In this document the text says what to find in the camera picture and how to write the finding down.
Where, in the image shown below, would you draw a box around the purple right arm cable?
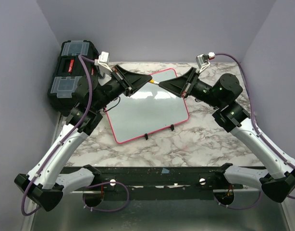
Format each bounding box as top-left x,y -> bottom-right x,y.
213,52 -> 295,210

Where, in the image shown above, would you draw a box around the black mounting rail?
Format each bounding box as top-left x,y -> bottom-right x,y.
58,166 -> 270,202

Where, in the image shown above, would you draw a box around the pink framed whiteboard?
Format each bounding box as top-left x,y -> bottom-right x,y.
103,67 -> 190,144

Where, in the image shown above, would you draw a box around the blue tape piece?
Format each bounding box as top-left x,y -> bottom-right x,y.
161,168 -> 170,174

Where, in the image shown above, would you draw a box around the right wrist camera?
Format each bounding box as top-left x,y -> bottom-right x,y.
196,52 -> 216,74

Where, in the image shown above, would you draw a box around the black toolbox clear lids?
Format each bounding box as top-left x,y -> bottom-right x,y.
47,40 -> 99,117

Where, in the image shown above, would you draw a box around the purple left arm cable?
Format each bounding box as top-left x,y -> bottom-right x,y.
21,55 -> 129,216

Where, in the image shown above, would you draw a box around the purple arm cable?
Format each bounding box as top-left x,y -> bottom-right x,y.
213,52 -> 295,210
21,55 -> 129,216

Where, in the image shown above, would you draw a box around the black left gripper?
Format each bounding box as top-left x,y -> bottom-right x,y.
94,64 -> 151,111

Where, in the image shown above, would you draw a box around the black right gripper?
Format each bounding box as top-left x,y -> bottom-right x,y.
160,67 -> 223,109

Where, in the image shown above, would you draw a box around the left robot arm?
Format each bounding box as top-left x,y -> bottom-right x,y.
14,65 -> 152,211

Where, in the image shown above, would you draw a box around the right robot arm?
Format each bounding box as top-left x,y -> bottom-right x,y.
159,68 -> 295,203

